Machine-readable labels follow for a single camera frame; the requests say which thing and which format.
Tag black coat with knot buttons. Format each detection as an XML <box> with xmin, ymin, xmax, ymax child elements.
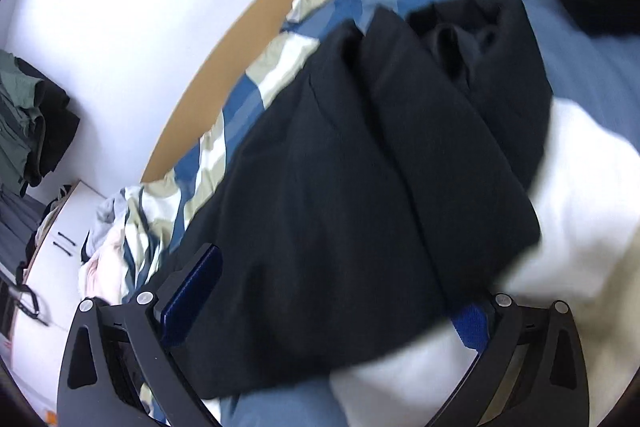
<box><xmin>150</xmin><ymin>0</ymin><xmax>552</xmax><ymax>399</ymax></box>

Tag grey hanging clothes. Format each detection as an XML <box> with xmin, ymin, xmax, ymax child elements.
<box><xmin>0</xmin><ymin>190</ymin><xmax>46</xmax><ymax>273</ymax></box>

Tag green and black hanging clothes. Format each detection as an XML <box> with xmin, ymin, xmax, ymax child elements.
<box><xmin>1</xmin><ymin>51</ymin><xmax>80</xmax><ymax>196</ymax></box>

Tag blue white beige patchwork duvet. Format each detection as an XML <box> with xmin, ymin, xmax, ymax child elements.
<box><xmin>78</xmin><ymin>0</ymin><xmax>639</xmax><ymax>426</ymax></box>

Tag wooden bed headboard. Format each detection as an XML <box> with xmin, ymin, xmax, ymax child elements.
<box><xmin>141</xmin><ymin>0</ymin><xmax>293</xmax><ymax>182</ymax></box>

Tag white cabinet with black handles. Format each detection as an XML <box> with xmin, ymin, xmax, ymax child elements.
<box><xmin>10</xmin><ymin>182</ymin><xmax>103</xmax><ymax>425</ymax></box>

